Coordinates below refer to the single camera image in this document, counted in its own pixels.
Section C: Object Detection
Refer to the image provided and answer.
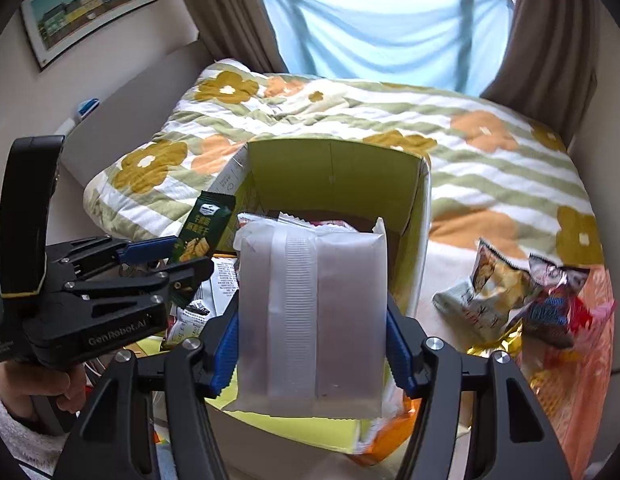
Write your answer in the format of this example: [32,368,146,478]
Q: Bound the dark green cracker pack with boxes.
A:
[170,191,236,263]

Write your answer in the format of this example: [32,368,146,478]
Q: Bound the gold foil snack bag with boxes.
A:
[466,321,524,360]

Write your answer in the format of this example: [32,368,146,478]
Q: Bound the orange beige snack bag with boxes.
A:
[349,393,422,466]

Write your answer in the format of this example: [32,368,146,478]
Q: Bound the white translucent snack pack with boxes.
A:
[228,219,388,419]

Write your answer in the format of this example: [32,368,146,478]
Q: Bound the dark blue red snack bag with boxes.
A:
[523,255,616,356]

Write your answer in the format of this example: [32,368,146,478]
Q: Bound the grey potato chip bag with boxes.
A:
[432,238,541,341]

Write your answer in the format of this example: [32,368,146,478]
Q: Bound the grey silver snack bag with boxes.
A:
[161,254,238,350]

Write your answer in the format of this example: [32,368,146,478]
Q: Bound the pink white snack bag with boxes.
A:
[237,212,357,232]

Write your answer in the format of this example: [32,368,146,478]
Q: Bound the left hand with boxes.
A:
[0,361,86,420]

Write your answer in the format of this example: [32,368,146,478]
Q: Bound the pink floral table cloth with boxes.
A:
[416,244,616,479]

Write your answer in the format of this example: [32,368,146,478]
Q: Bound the green cardboard box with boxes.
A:
[205,138,430,454]

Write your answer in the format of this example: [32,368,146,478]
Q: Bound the grey headboard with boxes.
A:
[62,41,214,186]

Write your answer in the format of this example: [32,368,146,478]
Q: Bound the blue white item on headboard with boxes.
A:
[55,98,101,136]

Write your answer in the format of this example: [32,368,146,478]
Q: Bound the left brown curtain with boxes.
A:
[183,0,287,73]

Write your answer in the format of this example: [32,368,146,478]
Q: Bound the brown curtain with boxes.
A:
[481,0,598,145]
[183,0,287,73]

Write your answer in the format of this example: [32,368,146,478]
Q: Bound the floral striped duvet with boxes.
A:
[82,57,605,269]

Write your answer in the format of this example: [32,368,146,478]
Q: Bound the framed town picture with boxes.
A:
[20,0,156,70]

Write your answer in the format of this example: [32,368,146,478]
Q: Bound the light blue hanging cloth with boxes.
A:
[263,0,514,96]

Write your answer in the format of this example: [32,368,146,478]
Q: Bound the right brown curtain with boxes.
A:
[481,0,598,145]

